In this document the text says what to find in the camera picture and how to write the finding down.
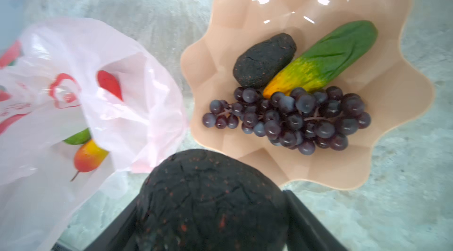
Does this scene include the purple grape bunch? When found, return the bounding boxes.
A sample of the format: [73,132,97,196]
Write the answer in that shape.
[201,86,372,156]

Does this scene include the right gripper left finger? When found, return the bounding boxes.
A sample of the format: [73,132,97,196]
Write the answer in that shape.
[85,198,139,251]

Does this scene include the pink plastic bag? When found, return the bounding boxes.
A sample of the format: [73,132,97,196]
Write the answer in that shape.
[1,18,188,251]

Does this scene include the pink fruit plate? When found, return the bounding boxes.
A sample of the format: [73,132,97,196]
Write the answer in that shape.
[180,0,434,190]

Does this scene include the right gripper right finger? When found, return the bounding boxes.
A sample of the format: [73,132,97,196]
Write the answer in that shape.
[283,190,347,251]

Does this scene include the dark avocado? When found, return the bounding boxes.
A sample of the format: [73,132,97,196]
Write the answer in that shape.
[233,33,297,89]
[132,149,289,251]

